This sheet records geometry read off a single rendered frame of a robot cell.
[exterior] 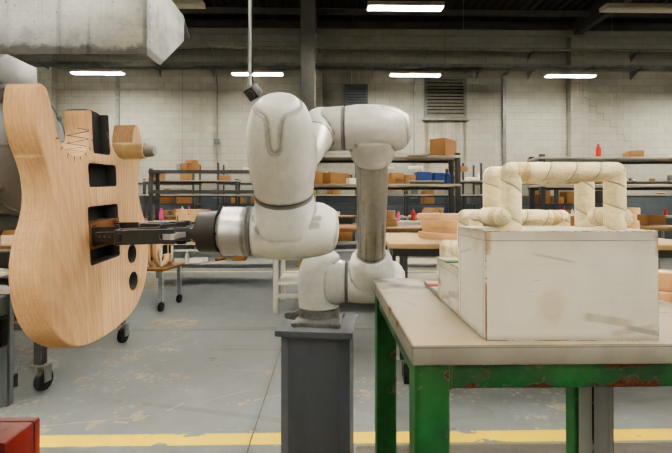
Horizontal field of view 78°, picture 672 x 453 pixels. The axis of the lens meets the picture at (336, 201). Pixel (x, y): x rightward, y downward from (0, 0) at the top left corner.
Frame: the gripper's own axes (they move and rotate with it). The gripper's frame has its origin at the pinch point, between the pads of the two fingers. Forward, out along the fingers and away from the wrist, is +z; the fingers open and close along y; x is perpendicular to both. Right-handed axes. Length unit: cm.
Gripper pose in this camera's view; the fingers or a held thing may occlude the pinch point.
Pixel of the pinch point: (107, 232)
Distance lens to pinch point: 85.3
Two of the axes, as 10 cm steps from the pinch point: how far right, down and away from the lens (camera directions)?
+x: -0.1, -10.0, -0.5
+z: -10.0, 0.1, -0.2
